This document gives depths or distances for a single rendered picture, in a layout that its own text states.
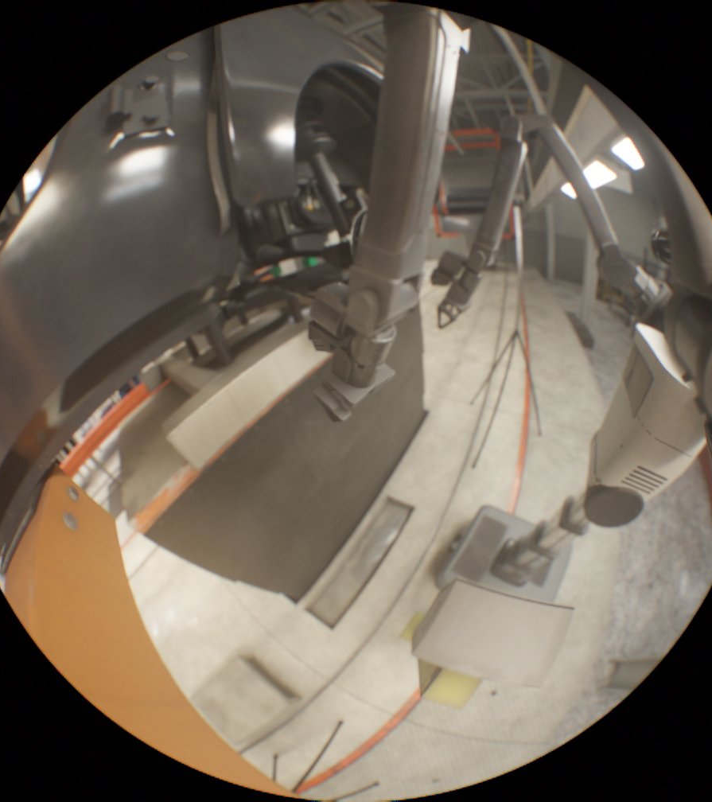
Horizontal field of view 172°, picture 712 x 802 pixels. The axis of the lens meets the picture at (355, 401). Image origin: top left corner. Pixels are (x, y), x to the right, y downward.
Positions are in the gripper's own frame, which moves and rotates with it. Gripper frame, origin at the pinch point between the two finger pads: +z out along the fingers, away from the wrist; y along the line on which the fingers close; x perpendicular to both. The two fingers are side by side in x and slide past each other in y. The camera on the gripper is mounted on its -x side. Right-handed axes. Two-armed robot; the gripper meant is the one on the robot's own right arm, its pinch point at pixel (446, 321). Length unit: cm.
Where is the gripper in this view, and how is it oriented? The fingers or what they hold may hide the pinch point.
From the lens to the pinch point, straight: 78.4
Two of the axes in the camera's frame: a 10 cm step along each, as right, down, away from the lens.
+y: -6.6, 5.7, -4.9
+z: -1.8, 5.2, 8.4
